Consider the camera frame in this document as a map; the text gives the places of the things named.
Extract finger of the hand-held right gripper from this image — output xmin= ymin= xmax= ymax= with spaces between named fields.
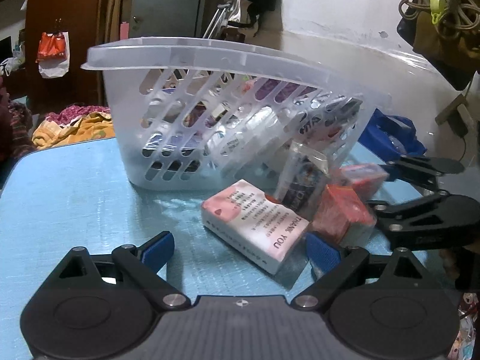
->
xmin=366 ymin=190 xmax=480 ymax=252
xmin=377 ymin=157 xmax=466 ymax=192

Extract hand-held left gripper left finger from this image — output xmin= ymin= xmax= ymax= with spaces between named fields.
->
xmin=56 ymin=231 xmax=189 ymax=312

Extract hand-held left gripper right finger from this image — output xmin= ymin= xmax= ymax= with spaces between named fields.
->
xmin=292 ymin=232 xmax=426 ymax=311

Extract red cardboard box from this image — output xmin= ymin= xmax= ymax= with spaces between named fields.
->
xmin=311 ymin=184 xmax=377 ymax=247

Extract pink tissue packet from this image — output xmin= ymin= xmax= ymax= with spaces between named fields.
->
xmin=201 ymin=179 xmax=310 ymax=274

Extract white plastic basket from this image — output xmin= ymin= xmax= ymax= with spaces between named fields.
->
xmin=80 ymin=37 xmax=393 ymax=193

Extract blue fabric bag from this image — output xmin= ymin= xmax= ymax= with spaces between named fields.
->
xmin=358 ymin=109 xmax=428 ymax=164

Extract pink and brown box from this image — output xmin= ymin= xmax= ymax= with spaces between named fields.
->
xmin=334 ymin=163 xmax=389 ymax=196

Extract dark packet in clear plastic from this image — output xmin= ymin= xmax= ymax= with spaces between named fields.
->
xmin=274 ymin=142 xmax=331 ymax=220

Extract dark hanging bag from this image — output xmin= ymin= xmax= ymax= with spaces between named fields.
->
xmin=397 ymin=11 xmax=480 ymax=91

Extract yellow cloth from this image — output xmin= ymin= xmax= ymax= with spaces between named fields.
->
xmin=32 ymin=112 xmax=115 ymax=149

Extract floral bedding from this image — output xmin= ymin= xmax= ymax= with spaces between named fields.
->
xmin=45 ymin=104 xmax=112 ymax=125

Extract plaid cloth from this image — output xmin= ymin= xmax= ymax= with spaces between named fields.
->
xmin=7 ymin=101 xmax=35 ymax=148

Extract orange and white plastic bag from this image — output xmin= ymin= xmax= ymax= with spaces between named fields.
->
xmin=35 ymin=30 xmax=71 ymax=79

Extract metal crutches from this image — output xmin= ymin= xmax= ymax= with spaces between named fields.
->
xmin=202 ymin=0 xmax=241 ymax=40

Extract grey metal door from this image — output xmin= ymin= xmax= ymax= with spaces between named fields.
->
xmin=129 ymin=0 xmax=211 ymax=40

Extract brown wooden wardrobe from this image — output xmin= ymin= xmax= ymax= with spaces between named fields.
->
xmin=24 ymin=0 xmax=110 ymax=110

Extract wooden wall bracket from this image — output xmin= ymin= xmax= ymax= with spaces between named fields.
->
xmin=435 ymin=94 xmax=475 ymax=138

